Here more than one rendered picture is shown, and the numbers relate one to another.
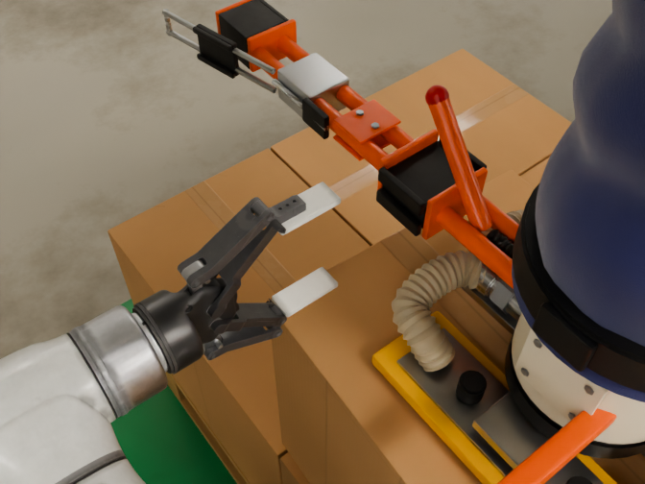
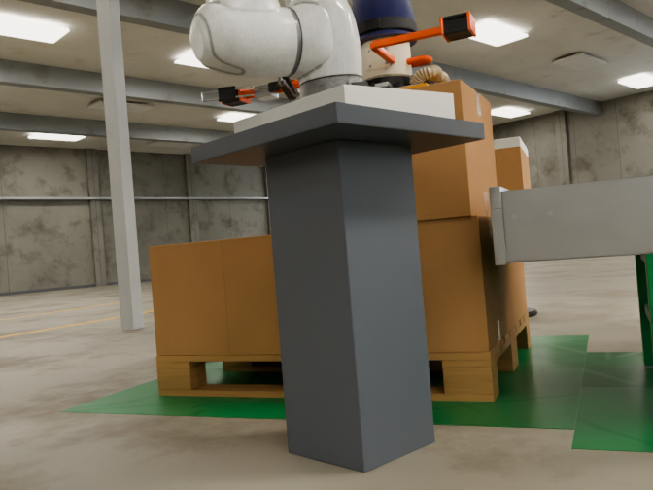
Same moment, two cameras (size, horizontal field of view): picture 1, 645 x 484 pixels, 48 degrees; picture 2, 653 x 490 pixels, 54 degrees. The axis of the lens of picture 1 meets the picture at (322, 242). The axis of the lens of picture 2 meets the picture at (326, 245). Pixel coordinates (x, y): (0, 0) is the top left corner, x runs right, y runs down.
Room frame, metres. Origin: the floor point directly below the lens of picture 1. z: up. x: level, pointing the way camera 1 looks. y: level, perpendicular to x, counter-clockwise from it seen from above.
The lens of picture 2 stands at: (-1.43, 1.01, 0.47)
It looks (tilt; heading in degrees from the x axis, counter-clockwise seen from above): 1 degrees up; 331
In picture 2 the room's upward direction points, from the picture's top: 5 degrees counter-clockwise
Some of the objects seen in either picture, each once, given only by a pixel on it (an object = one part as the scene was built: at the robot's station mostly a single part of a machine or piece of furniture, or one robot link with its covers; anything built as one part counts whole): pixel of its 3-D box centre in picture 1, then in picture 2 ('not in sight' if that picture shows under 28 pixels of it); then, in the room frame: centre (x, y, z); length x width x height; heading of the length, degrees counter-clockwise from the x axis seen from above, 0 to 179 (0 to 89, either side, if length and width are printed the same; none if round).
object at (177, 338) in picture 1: (191, 317); not in sight; (0.38, 0.13, 1.08); 0.09 x 0.07 x 0.08; 127
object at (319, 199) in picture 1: (302, 207); not in sight; (0.46, 0.02, 1.14); 0.07 x 0.03 x 0.01; 127
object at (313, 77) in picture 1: (313, 88); (266, 92); (0.73, 0.01, 1.07); 0.07 x 0.07 x 0.04; 37
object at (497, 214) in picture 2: not in sight; (514, 235); (0.06, -0.49, 0.48); 0.70 x 0.03 x 0.15; 127
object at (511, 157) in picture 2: not in sight; (492, 180); (1.48, -1.79, 0.82); 0.60 x 0.40 x 0.40; 130
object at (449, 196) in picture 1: (430, 183); not in sight; (0.56, -0.12, 1.08); 0.10 x 0.08 x 0.06; 127
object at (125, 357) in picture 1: (122, 357); not in sight; (0.34, 0.18, 1.08); 0.09 x 0.06 x 0.09; 37
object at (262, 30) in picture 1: (256, 32); (235, 97); (0.84, 0.09, 1.08); 0.08 x 0.07 x 0.05; 37
